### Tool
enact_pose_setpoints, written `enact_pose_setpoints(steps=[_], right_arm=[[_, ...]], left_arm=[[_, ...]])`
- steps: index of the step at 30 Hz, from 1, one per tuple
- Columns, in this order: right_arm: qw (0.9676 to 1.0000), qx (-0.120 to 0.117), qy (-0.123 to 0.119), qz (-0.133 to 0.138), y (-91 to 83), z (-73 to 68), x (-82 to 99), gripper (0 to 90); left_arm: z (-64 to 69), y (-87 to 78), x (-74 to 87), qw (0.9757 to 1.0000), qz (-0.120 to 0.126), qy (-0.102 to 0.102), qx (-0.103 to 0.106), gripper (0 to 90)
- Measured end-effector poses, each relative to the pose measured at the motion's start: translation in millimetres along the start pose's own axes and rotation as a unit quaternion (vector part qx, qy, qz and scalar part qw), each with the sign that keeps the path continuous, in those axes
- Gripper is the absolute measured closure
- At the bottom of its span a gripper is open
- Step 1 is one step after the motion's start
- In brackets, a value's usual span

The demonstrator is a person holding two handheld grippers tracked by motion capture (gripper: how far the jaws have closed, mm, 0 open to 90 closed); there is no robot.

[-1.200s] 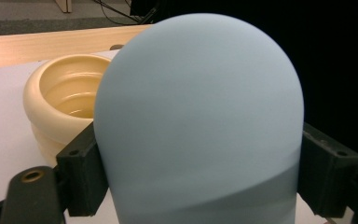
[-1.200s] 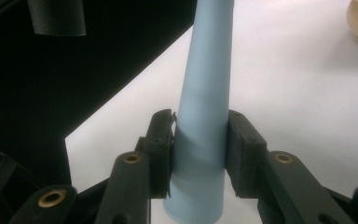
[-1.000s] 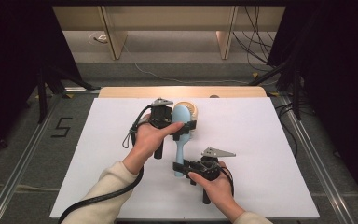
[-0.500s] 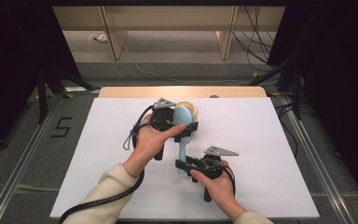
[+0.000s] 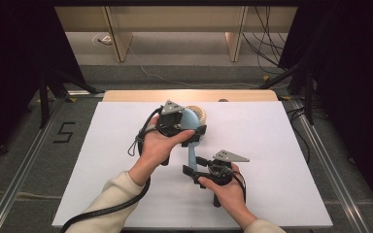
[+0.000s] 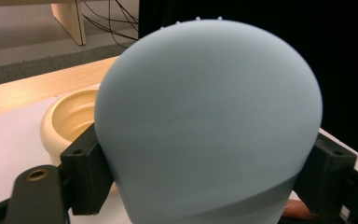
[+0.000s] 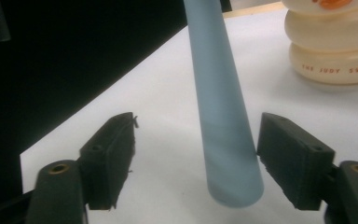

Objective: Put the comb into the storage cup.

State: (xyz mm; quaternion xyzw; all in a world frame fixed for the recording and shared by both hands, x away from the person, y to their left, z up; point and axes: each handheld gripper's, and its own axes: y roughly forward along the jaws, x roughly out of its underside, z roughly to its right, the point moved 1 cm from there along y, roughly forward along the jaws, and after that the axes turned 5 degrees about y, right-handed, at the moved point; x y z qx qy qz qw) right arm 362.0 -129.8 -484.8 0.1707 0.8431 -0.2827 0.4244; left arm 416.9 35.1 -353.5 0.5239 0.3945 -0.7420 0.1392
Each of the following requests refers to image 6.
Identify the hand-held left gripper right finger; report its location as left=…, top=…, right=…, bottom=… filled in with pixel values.
left=293, top=132, right=358, bottom=217

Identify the bundle of black cables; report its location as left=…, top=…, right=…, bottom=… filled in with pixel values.
left=79, top=0, right=140, bottom=49

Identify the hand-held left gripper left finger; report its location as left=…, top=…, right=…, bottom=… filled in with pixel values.
left=60, top=122, right=116, bottom=217

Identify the wooden table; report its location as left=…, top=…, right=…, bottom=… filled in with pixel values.
left=0, top=55, right=121, bottom=119

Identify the white foam board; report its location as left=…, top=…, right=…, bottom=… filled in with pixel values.
left=0, top=83, right=358, bottom=224

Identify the cream ribbed cup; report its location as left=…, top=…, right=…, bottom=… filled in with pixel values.
left=39, top=87, right=119, bottom=192

